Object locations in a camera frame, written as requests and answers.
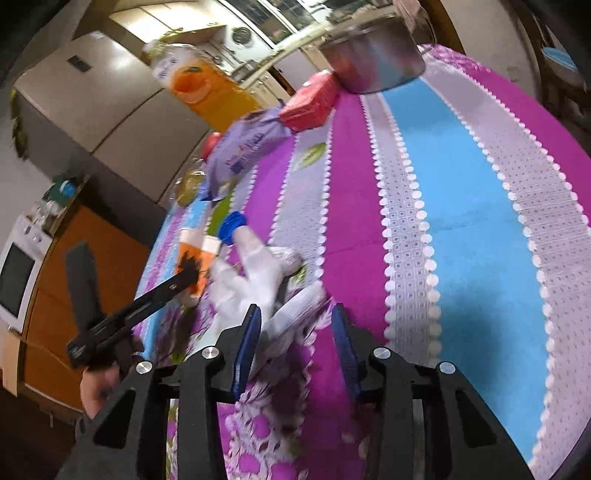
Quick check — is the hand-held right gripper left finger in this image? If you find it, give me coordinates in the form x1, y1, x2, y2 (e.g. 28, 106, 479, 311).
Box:
55, 303, 263, 480

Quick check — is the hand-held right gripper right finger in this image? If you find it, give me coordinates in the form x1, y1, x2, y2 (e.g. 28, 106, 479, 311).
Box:
331, 303, 536, 480

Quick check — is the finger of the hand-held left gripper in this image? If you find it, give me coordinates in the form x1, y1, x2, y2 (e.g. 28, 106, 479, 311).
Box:
131, 265, 206, 324

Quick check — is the orange white snack wrapper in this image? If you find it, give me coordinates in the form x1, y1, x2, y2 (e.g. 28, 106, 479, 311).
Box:
178, 228, 222, 305

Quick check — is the white paper packet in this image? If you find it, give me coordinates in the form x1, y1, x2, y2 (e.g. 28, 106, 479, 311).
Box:
265, 281, 331, 342

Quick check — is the person's left hand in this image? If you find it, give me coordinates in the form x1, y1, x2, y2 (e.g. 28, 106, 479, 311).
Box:
79, 364, 123, 417

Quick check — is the wooden cabinet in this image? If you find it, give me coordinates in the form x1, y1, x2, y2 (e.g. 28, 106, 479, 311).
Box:
18, 203, 162, 411

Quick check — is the blue bottle cap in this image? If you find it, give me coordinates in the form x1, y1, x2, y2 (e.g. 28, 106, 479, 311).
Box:
218, 211, 250, 245

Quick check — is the white microwave oven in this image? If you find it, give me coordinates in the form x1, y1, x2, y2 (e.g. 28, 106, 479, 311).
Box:
0, 215, 51, 333

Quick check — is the red capped oil bottle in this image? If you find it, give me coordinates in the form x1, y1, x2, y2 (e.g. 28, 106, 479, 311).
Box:
173, 131, 227, 208

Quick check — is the purple snack bag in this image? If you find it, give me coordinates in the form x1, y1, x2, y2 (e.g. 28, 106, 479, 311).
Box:
199, 107, 294, 201

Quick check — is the purple floral striped tablecloth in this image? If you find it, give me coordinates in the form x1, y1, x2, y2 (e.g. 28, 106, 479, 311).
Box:
139, 44, 591, 480

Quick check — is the beige refrigerator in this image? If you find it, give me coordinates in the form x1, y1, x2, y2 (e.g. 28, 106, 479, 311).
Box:
11, 30, 213, 204

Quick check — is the orange juice bottle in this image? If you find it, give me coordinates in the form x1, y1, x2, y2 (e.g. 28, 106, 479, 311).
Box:
143, 41, 262, 134

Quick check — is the red box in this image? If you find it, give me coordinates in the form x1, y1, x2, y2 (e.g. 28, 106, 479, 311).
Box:
279, 70, 342, 134

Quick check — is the steel pot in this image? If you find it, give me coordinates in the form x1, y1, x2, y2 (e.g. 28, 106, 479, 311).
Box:
318, 14, 426, 94

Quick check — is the blue basin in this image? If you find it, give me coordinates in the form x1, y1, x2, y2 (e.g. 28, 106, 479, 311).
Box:
542, 44, 580, 75

